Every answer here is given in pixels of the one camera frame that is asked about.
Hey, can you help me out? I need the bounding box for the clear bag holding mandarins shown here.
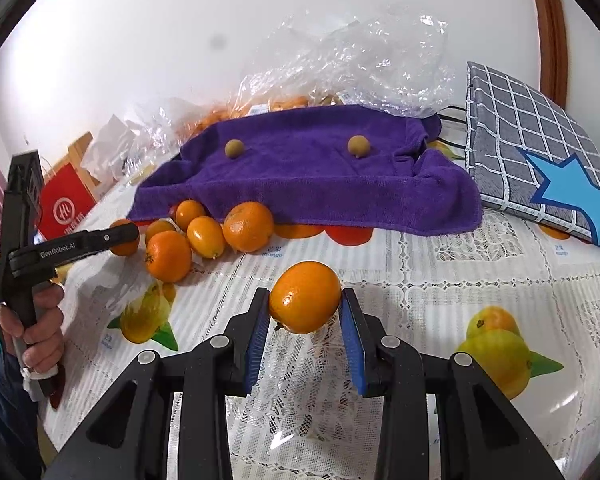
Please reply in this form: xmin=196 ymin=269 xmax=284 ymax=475
xmin=130 ymin=97 xmax=243 ymax=161

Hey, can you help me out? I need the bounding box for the pile of bagged kumquats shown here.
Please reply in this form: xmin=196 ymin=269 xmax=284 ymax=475
xmin=267 ymin=95 xmax=311 ymax=112

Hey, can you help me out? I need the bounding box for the person's left forearm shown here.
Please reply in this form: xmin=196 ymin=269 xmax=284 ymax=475
xmin=0 ymin=352 xmax=48 ymax=480

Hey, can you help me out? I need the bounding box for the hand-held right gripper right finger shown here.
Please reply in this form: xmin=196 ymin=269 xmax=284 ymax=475
xmin=337 ymin=287 xmax=566 ymax=480

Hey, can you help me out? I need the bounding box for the pile of bagged mandarins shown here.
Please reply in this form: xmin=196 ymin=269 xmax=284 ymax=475
xmin=177 ymin=104 xmax=241 ymax=146

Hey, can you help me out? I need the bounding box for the grey checked bag, blue star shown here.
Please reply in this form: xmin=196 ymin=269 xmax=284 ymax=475
xmin=436 ymin=61 xmax=600 ymax=253

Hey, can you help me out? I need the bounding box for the clear bag holding longans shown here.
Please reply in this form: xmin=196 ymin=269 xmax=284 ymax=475
xmin=320 ymin=4 xmax=457 ymax=117

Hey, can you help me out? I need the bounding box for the person's left hand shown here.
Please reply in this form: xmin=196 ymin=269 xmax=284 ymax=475
xmin=0 ymin=283 xmax=66 ymax=374

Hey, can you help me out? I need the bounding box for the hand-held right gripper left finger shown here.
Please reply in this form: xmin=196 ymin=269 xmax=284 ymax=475
xmin=42 ymin=287 xmax=271 ymax=480

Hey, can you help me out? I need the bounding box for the large orange mandarin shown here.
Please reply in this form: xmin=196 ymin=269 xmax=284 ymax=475
xmin=223 ymin=201 xmax=275 ymax=254

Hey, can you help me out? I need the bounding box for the brown wooden door frame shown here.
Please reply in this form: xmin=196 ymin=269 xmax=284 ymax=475
xmin=525 ymin=0 xmax=568 ymax=108

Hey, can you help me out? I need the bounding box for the round orange mandarin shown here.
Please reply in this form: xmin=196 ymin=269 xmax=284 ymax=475
xmin=145 ymin=230 xmax=193 ymax=283
xmin=268 ymin=261 xmax=342 ymax=335

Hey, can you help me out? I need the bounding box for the small orange kumquat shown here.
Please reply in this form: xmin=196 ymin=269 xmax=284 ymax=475
xmin=145 ymin=219 xmax=177 ymax=243
xmin=109 ymin=218 xmax=141 ymax=257
xmin=186 ymin=216 xmax=227 ymax=260
xmin=175 ymin=199 xmax=208 ymax=231

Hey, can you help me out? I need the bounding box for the white plastic bag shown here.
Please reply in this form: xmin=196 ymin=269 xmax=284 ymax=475
xmin=82 ymin=114 xmax=141 ymax=186

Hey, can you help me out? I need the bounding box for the white lace fruit-print tablecloth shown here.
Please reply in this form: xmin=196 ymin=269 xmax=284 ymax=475
xmin=40 ymin=160 xmax=600 ymax=480

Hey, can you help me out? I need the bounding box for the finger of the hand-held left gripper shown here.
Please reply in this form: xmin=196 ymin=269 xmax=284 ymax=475
xmin=80 ymin=222 xmax=140 ymax=258

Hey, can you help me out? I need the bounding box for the red cardboard box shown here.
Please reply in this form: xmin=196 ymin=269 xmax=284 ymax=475
xmin=37 ymin=162 xmax=98 ymax=242

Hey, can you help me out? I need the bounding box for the purple towel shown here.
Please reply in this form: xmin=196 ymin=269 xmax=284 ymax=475
xmin=129 ymin=104 xmax=483 ymax=237

